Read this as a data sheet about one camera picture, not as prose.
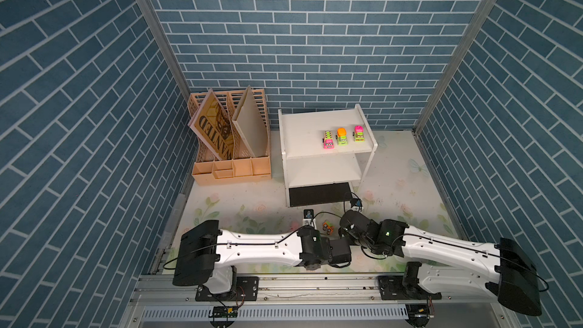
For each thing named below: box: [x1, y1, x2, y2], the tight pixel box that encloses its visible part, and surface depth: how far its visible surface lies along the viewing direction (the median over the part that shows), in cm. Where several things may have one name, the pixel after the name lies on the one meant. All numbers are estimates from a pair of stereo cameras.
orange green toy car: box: [335, 127, 348, 146], surface depth 71 cm
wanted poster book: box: [187, 88, 234, 161], surface depth 95 cm
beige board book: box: [232, 85, 268, 158], surface depth 103 cm
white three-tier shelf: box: [277, 104, 379, 208], surface depth 79 cm
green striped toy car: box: [321, 130, 335, 150], surface depth 69 cm
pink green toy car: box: [352, 125, 366, 143], surface depth 71 cm
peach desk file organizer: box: [187, 88, 272, 187], surface depth 100 cm
